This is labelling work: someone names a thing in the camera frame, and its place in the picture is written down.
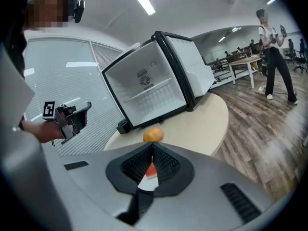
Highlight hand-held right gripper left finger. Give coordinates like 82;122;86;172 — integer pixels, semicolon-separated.
44;142;154;229

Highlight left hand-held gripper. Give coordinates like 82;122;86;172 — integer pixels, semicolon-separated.
42;101;92;146

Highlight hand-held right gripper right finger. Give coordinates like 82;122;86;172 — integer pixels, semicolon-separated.
143;142;278;231

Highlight red watermelon slice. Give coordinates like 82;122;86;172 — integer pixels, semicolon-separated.
145;162;157;180

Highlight white round plate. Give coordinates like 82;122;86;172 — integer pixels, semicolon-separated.
137;155;160;192

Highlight black mini fridge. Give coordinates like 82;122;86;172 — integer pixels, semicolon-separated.
102;31;217;130

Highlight orange fruit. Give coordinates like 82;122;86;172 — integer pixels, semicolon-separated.
143;127;164;143

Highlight person's left forearm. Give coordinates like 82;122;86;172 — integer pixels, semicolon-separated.
20;119;64;144

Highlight black cube holder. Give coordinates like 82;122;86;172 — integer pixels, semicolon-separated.
116;118;132;135

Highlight person's face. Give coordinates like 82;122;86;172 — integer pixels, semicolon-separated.
24;0;79;32

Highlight wooden desk white legs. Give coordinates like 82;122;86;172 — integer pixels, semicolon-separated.
228;56;263;89

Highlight black office chair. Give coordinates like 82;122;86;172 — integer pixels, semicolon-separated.
294;38;308;74
285;38;295;62

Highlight black head camera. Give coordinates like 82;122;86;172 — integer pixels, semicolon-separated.
73;0;85;24

